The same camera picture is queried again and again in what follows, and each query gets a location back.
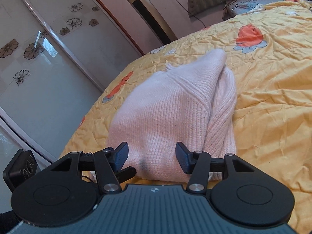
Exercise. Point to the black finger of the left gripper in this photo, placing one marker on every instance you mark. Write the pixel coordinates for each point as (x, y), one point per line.
(126, 174)

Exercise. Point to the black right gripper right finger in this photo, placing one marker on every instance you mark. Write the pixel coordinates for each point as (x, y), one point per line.
(237, 191)

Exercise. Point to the gold tower fan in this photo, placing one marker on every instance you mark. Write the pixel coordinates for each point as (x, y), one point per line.
(154, 20)

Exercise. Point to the pink knit sweater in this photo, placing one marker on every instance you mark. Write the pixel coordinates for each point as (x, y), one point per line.
(192, 104)

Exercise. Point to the floral glass wardrobe door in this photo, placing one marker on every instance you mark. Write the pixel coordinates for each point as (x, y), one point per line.
(57, 58)

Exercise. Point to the blue grey patterned bedsheet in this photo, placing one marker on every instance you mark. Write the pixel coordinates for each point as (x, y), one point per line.
(236, 7)

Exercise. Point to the yellow carrot print quilt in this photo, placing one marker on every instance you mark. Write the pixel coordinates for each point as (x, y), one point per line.
(269, 53)

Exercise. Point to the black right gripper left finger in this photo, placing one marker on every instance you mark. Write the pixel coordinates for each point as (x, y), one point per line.
(67, 190)

